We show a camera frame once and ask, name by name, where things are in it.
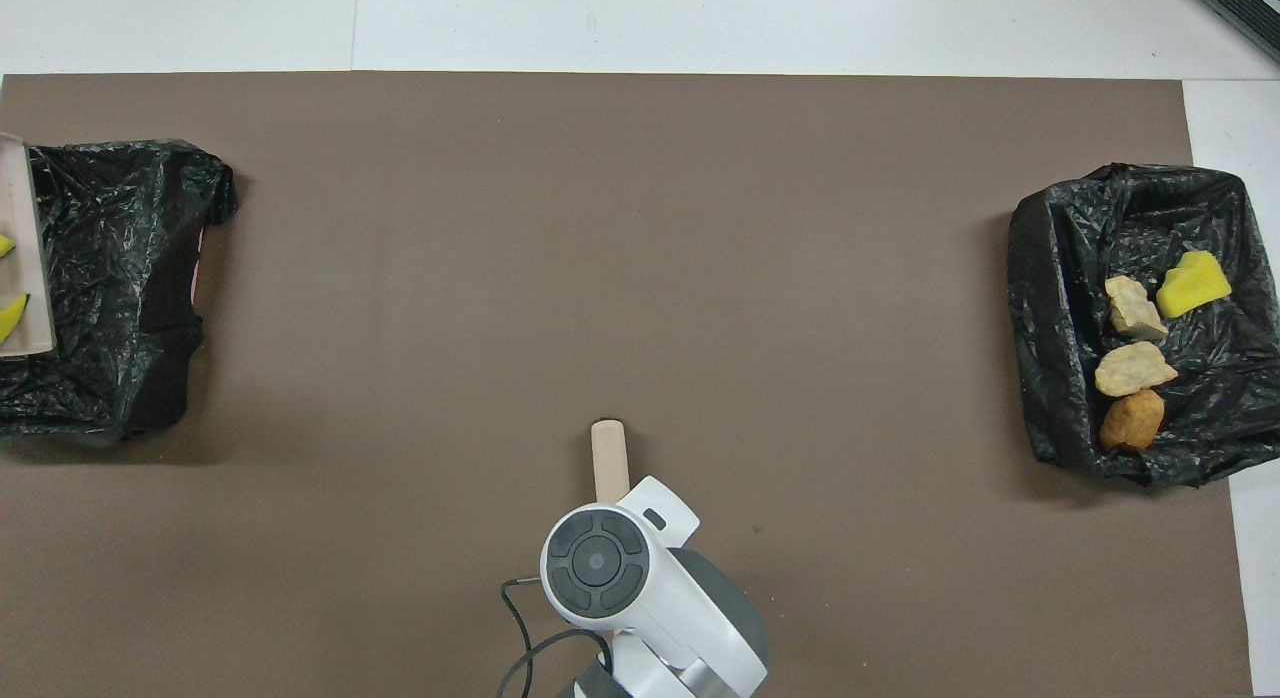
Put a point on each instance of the beige hand brush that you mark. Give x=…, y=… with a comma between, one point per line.
x=609, y=458

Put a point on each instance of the pale oval bread roll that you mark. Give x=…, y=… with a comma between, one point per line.
x=1133, y=369

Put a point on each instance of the brown bread roll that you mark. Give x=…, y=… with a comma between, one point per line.
x=1132, y=421

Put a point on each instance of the beige plastic dustpan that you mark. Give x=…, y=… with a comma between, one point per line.
x=22, y=228

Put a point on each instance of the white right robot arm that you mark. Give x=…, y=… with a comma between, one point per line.
x=680, y=618

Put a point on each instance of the black trash bag bin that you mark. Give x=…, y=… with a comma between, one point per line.
x=1060, y=278
x=120, y=278

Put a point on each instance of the brown table mat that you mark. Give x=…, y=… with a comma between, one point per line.
x=600, y=228

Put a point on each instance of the dark grey ribbed panel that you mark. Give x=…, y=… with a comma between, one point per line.
x=1250, y=8

